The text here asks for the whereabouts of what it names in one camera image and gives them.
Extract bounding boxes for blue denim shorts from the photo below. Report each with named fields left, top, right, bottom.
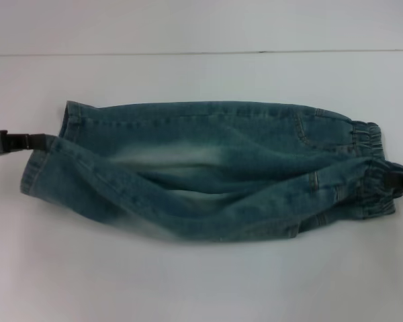
left=19, top=99, right=399, bottom=243

